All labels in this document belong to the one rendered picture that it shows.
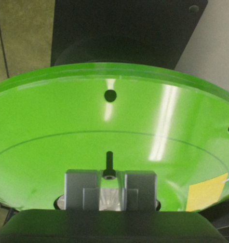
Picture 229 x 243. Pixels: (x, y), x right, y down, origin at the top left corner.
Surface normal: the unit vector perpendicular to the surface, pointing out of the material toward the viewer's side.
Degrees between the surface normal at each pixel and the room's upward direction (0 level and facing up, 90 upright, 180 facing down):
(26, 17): 0
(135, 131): 23
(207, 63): 0
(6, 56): 0
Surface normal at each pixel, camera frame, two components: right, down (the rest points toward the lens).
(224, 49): 0.00, 0.83
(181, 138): 0.18, 0.57
